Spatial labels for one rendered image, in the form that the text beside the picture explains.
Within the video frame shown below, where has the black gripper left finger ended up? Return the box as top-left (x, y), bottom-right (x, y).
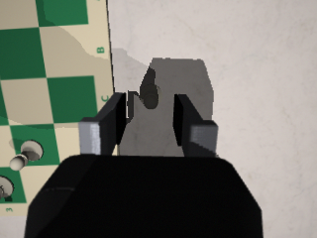
top-left (78, 92), bottom-right (127, 155)

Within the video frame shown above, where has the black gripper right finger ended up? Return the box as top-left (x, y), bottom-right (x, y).
top-left (172, 94), bottom-right (219, 158)

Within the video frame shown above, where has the green and cream chessboard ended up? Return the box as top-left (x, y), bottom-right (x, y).
top-left (0, 0), bottom-right (115, 216)

